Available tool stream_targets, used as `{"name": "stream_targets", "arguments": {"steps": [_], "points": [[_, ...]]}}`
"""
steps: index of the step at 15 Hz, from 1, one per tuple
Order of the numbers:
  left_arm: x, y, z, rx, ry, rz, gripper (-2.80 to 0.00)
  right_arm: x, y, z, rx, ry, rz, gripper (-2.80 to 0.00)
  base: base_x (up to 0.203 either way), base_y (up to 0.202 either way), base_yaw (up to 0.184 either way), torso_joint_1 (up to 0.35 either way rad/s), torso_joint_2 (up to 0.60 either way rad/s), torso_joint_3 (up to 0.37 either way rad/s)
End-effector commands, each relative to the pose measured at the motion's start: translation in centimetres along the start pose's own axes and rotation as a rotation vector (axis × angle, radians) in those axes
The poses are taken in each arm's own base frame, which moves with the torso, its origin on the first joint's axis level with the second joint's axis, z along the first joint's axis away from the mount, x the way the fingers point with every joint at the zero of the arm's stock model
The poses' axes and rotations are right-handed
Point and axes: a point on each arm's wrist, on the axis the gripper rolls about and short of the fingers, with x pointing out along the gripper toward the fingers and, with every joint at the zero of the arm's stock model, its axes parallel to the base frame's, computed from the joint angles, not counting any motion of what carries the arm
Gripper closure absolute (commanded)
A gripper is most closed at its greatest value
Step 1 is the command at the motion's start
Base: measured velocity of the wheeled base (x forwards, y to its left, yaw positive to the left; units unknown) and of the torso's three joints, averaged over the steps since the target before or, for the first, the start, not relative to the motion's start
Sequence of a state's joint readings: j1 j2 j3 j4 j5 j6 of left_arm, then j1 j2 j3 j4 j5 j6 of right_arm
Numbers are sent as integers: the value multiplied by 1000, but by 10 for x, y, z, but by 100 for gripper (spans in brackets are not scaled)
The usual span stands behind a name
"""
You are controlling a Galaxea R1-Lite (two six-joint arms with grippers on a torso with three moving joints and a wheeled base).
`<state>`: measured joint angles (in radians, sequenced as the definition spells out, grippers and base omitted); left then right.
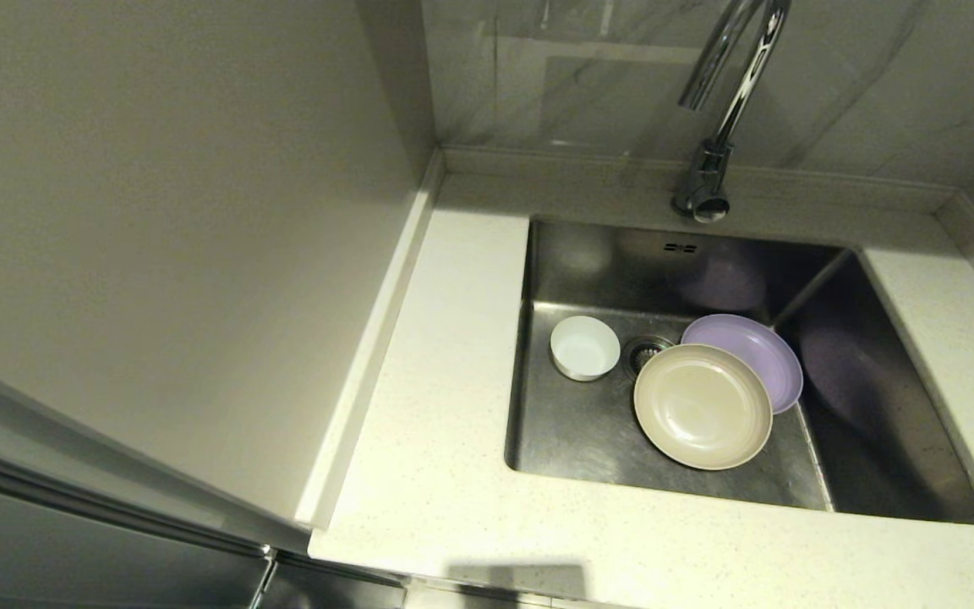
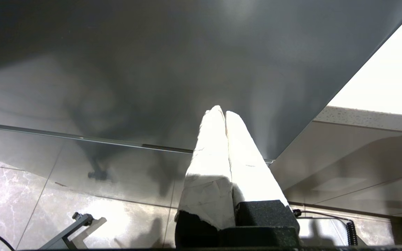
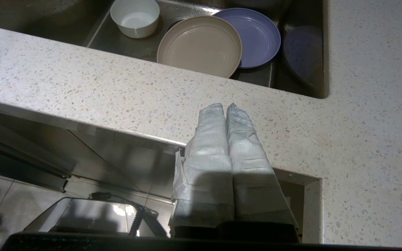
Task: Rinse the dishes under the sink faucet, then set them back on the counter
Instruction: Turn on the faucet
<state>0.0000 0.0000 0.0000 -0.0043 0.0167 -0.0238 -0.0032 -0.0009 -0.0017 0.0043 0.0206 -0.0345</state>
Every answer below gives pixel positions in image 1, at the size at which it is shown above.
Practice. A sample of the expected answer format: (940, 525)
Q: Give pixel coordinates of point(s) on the metal door trim strip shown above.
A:
(115, 513)

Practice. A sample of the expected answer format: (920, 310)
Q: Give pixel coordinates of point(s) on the purple plastic plate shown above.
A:
(766, 342)

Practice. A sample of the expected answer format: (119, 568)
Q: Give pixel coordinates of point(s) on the white edge trim strip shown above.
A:
(369, 355)

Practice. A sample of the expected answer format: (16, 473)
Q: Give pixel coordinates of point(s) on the grey glossy cabinet door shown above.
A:
(73, 567)

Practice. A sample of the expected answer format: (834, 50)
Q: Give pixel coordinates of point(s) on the tall beige cabinet side panel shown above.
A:
(157, 254)

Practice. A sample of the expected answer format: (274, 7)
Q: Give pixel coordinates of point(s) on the metal sink drain strainer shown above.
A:
(641, 351)

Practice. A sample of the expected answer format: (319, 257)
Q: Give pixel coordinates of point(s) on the stainless steel sink basin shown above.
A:
(580, 440)

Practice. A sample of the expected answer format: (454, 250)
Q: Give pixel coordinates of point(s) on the small white bowl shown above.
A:
(584, 347)

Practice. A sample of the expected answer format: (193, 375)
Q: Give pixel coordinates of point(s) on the beige plastic plate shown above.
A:
(703, 406)

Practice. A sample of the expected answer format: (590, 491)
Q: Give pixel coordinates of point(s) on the chrome kitchen faucet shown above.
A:
(705, 182)

